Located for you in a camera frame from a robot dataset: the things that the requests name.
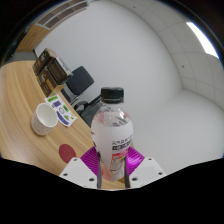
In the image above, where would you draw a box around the white cup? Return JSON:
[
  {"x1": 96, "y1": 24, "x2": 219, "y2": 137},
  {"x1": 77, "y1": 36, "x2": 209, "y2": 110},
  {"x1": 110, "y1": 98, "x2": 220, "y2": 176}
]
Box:
[{"x1": 30, "y1": 102, "x2": 60, "y2": 137}]

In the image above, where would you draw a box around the dark brown box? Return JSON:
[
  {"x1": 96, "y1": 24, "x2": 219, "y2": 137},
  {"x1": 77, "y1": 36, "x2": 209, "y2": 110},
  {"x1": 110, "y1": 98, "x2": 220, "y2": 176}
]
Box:
[{"x1": 32, "y1": 48, "x2": 57, "y2": 76}]

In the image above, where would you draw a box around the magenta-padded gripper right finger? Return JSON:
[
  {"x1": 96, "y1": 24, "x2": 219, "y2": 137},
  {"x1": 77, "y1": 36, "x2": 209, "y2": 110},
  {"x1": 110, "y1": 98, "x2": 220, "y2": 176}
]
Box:
[{"x1": 123, "y1": 145, "x2": 167, "y2": 190}]

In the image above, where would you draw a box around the ceiling air vent grille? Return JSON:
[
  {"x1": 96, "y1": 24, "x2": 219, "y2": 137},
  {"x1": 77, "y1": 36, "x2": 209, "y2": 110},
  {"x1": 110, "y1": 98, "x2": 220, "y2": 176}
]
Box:
[{"x1": 34, "y1": 0, "x2": 92, "y2": 30}]

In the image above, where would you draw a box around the black box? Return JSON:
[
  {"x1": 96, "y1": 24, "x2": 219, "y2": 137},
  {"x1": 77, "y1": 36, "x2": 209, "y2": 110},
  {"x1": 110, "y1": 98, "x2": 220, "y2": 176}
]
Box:
[{"x1": 46, "y1": 57, "x2": 74, "y2": 86}]

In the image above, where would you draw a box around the ceiling light panel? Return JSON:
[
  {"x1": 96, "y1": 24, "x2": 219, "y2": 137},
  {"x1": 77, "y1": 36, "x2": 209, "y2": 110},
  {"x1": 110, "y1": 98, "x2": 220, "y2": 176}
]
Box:
[{"x1": 185, "y1": 21, "x2": 220, "y2": 60}]

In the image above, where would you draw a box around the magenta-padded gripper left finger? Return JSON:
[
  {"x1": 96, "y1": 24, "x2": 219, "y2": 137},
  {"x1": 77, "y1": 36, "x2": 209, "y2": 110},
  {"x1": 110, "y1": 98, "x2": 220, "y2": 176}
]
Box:
[{"x1": 59, "y1": 145, "x2": 102, "y2": 190}]

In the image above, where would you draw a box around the clear black-capped drink bottle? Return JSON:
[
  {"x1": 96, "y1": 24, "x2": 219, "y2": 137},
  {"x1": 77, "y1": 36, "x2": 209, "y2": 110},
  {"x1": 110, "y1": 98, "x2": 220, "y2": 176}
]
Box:
[{"x1": 90, "y1": 86, "x2": 134, "y2": 183}]

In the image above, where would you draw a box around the flat round red coaster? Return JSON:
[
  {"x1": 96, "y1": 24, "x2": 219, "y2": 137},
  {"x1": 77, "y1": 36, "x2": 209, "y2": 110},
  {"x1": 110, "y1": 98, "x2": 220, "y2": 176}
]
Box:
[{"x1": 58, "y1": 143, "x2": 78, "y2": 164}]

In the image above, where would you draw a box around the printed sticker sheet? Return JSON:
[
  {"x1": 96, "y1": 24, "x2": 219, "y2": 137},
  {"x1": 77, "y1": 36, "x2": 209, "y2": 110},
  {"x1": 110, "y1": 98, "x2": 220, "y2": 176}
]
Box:
[{"x1": 44, "y1": 93, "x2": 78, "y2": 128}]

